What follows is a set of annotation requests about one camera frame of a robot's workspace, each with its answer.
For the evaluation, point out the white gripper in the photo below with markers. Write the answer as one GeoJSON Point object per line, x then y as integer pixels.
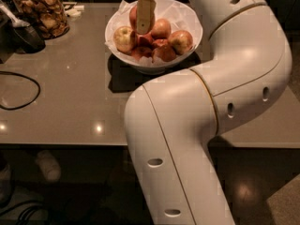
{"type": "Point", "coordinates": [145, 12]}

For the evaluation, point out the large red apple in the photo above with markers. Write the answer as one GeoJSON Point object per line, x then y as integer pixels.
{"type": "Point", "coordinates": [133, 21]}

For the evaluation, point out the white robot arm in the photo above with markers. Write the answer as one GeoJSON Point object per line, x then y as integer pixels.
{"type": "Point", "coordinates": [170, 120]}

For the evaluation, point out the red apple at back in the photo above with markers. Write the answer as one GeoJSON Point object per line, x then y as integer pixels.
{"type": "Point", "coordinates": [161, 29]}

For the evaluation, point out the yellow-green apple at left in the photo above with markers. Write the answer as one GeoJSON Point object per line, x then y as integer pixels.
{"type": "Point", "coordinates": [124, 39]}

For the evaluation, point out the red apple front left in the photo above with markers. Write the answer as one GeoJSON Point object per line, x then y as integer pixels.
{"type": "Point", "coordinates": [140, 52]}

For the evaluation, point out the red-yellow apple at right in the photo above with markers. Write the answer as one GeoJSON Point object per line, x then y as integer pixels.
{"type": "Point", "coordinates": [181, 41]}

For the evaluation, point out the red apple front right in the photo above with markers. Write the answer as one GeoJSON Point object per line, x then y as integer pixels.
{"type": "Point", "coordinates": [165, 53]}

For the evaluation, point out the white ceramic bowl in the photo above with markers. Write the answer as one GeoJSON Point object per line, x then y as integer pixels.
{"type": "Point", "coordinates": [180, 16]}

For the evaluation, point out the small white items on table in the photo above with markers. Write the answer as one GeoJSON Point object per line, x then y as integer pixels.
{"type": "Point", "coordinates": [74, 11]}

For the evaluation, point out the glass jar of dried chips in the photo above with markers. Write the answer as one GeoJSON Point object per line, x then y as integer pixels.
{"type": "Point", "coordinates": [48, 16]}

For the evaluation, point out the black appliance with white scoop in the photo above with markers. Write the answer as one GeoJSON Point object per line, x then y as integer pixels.
{"type": "Point", "coordinates": [21, 34]}

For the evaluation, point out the white shoe under table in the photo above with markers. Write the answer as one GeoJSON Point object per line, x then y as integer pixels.
{"type": "Point", "coordinates": [49, 166]}

